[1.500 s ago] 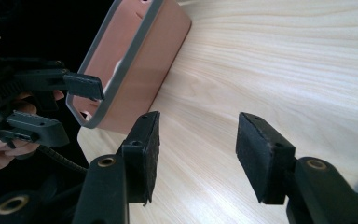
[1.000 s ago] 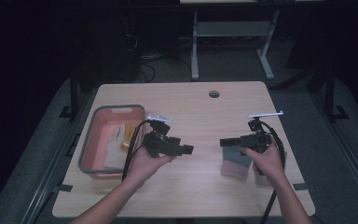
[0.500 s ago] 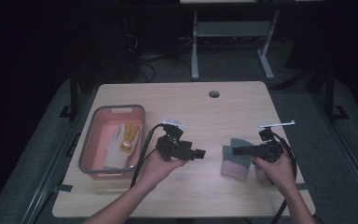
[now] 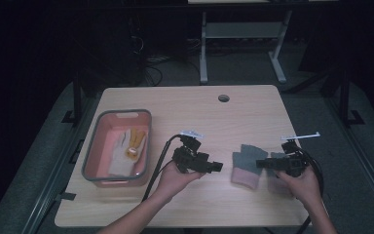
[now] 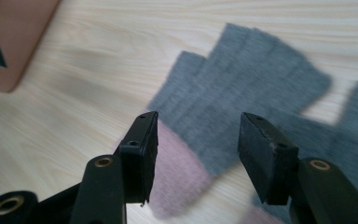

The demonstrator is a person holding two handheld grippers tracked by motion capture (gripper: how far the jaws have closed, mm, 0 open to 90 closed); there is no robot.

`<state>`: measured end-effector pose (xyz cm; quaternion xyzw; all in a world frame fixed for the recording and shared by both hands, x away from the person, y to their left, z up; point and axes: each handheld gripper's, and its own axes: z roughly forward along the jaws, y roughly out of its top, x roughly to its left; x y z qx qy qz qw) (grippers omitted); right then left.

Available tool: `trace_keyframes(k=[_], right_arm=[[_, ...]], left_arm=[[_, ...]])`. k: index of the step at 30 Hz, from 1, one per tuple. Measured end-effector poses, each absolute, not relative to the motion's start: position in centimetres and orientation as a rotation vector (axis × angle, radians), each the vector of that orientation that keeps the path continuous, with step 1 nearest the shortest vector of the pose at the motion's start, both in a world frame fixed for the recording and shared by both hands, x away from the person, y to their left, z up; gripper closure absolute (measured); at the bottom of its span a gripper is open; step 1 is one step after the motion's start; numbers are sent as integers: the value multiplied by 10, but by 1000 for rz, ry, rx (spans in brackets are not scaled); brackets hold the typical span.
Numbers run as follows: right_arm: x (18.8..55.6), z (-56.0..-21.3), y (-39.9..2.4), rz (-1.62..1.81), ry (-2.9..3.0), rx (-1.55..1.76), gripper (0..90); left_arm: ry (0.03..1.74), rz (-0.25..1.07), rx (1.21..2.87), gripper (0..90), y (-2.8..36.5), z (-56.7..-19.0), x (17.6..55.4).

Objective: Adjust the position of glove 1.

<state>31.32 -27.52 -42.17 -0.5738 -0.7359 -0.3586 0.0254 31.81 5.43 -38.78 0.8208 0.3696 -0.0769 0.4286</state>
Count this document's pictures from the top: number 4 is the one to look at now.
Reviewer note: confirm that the pink basket with grey rim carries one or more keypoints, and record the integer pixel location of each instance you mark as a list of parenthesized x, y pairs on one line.
[(100, 146)]

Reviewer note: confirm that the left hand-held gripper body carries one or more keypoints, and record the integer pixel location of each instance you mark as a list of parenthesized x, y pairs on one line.
[(186, 156)]

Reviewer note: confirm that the person's left hand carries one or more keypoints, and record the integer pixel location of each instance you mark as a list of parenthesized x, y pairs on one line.
[(175, 182)]

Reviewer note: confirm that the plain cream sock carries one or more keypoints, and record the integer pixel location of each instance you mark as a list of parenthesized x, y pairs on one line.
[(120, 161)]

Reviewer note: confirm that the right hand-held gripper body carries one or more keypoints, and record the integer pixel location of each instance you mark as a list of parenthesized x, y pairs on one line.
[(294, 162)]

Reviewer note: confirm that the white metal desk frame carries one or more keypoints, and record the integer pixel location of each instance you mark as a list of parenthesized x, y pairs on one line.
[(240, 30)]

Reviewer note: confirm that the black metal stand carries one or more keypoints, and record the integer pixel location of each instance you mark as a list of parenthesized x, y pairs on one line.
[(77, 97), (345, 97)]

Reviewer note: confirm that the person's right hand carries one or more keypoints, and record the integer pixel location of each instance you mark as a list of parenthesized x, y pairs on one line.
[(302, 190)]

